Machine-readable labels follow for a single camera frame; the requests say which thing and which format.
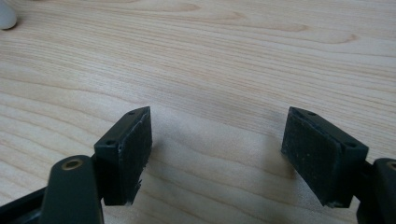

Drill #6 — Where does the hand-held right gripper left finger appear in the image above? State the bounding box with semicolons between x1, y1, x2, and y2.
93;105;153;207

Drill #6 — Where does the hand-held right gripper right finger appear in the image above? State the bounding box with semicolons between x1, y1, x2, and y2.
280;105;370;209

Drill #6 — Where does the white rounded object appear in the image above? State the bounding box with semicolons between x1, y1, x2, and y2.
0;0;18;31

